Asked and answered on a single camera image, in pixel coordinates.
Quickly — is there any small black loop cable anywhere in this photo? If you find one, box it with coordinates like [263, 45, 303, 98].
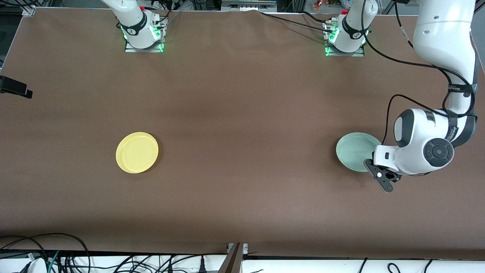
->
[0, 237, 49, 273]

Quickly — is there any black base cable bundle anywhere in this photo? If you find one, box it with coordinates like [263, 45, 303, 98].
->
[153, 0, 182, 29]

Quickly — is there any large black loop cable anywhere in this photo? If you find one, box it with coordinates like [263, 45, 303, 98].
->
[0, 232, 90, 273]

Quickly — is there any yellow round plate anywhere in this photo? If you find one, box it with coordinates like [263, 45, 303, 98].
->
[116, 132, 159, 174]

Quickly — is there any long black table cable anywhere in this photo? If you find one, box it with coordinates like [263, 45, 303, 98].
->
[260, 11, 334, 35]

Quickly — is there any pale green round plate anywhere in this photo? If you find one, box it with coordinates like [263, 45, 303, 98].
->
[336, 132, 382, 173]

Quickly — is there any aluminium profile beam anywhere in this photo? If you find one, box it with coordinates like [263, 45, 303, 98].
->
[218, 243, 245, 273]

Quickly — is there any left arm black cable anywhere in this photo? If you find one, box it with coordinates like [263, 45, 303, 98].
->
[360, 0, 476, 146]

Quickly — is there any green cable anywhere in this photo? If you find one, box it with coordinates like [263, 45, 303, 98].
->
[48, 250, 60, 273]

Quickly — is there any grey metal box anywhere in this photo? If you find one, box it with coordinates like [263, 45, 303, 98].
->
[222, 0, 277, 12]

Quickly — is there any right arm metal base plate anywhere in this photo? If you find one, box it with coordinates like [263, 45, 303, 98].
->
[125, 17, 164, 53]

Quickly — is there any white ledge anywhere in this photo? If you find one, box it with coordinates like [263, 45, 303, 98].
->
[0, 255, 485, 273]

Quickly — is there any short black table cable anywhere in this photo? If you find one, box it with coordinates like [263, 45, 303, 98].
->
[301, 11, 328, 22]

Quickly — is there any brown table cover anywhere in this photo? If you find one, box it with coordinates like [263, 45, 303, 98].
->
[0, 8, 485, 255]

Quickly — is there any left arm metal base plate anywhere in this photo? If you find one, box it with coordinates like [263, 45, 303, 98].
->
[325, 21, 365, 57]

